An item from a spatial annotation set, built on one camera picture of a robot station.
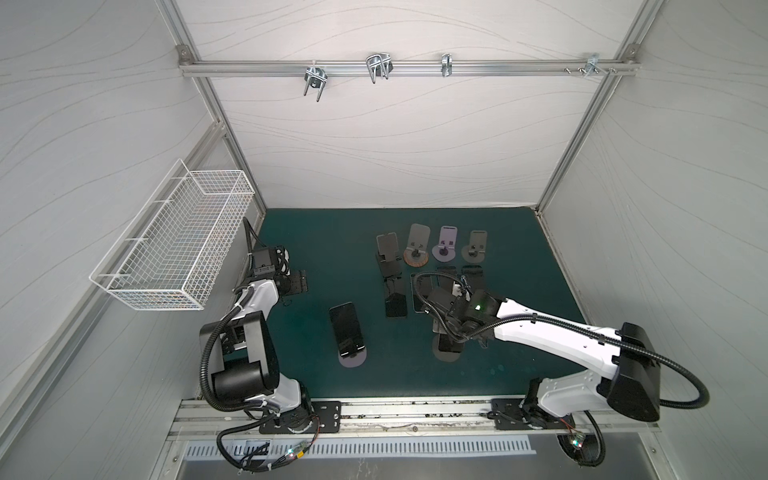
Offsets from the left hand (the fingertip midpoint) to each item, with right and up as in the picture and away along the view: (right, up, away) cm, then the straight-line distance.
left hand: (295, 276), depth 93 cm
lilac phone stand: (+50, +8, +14) cm, 53 cm away
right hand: (+47, -8, -14) cm, 50 cm away
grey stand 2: (+46, -22, -9) cm, 51 cm away
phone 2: (+18, -11, -16) cm, 27 cm away
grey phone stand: (+59, +8, +8) cm, 61 cm away
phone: (+43, +2, -23) cm, 49 cm away
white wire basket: (-21, +8, -25) cm, 34 cm away
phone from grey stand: (+60, -2, +11) cm, 61 cm away
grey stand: (+20, -22, -11) cm, 31 cm away
